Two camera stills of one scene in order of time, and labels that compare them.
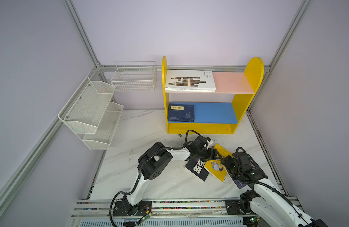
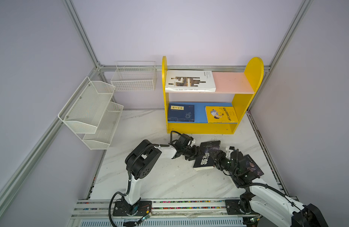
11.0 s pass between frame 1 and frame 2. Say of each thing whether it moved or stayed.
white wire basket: stayed
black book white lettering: moved
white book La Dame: stayed
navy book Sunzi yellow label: stayed
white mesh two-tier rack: stayed
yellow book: moved
